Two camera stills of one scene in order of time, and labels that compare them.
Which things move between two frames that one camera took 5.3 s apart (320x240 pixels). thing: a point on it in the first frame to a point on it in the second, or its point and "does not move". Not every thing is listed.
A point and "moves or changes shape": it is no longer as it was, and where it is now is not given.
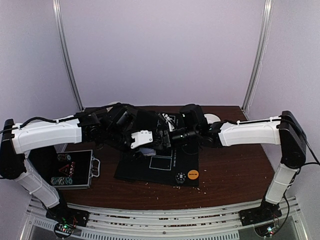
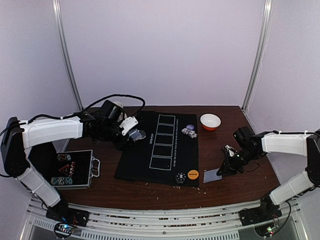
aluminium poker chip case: x=67 y=169 does not move
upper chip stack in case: x=63 y=157 does not move
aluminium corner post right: x=253 y=85 does not move
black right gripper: x=172 y=137 to x=229 y=161
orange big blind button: x=193 y=174 does not move
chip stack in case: x=61 y=181 does not move
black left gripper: x=138 y=145 to x=121 y=144
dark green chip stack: x=180 y=177 does not move
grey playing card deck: x=148 y=152 moves or changes shape
